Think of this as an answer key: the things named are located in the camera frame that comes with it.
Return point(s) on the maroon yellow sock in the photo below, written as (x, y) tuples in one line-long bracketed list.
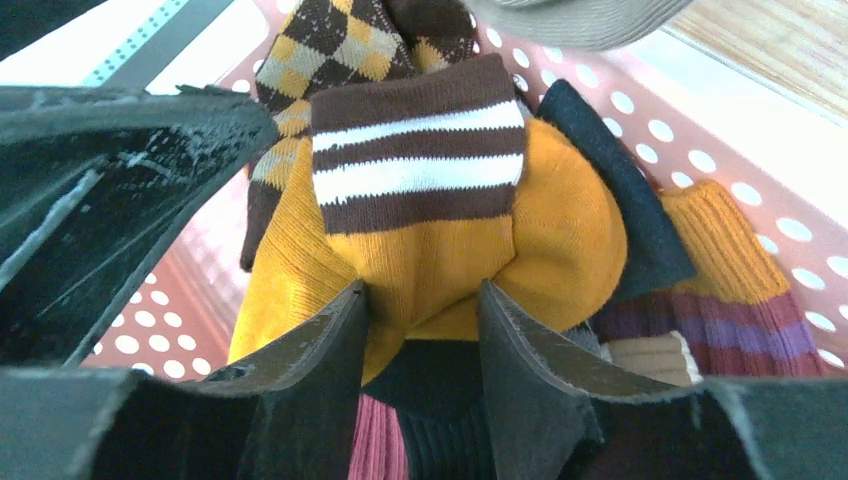
[(378, 447)]

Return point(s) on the pink perforated plastic basket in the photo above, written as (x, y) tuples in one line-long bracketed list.
[(684, 116)]

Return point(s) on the mustard yellow sock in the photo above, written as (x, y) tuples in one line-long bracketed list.
[(424, 188)]

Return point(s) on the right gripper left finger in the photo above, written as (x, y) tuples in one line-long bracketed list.
[(287, 411)]

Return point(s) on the brown white striped sock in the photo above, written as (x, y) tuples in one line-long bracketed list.
[(666, 358)]

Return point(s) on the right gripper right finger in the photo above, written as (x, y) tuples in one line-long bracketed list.
[(557, 411)]

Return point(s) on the maroon purple striped sock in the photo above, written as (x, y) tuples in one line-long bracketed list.
[(737, 313)]

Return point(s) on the tan sock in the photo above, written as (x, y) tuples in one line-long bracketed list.
[(585, 25)]

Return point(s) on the navy green sock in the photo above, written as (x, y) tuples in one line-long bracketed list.
[(657, 257)]

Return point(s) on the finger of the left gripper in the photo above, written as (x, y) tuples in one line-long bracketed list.
[(96, 184)]

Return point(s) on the brown argyle sock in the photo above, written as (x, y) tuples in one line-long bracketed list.
[(328, 44)]

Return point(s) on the black ribbed sock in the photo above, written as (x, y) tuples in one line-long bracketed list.
[(436, 390)]

